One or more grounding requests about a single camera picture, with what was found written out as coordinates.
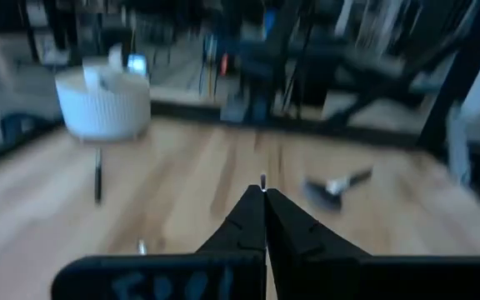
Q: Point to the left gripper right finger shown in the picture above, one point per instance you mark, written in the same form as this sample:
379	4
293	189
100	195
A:
315	271

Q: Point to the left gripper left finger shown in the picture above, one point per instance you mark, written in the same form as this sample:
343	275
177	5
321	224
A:
223	266

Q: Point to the silver aluminium extrusion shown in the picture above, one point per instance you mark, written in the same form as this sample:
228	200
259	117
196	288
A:
458	141

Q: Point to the white ribbed brush organizer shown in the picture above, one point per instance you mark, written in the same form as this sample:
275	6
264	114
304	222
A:
106	108

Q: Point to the black clamp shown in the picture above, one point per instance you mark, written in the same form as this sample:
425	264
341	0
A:
15	125

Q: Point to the black aluminium table frame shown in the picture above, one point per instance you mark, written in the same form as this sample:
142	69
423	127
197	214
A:
190	110

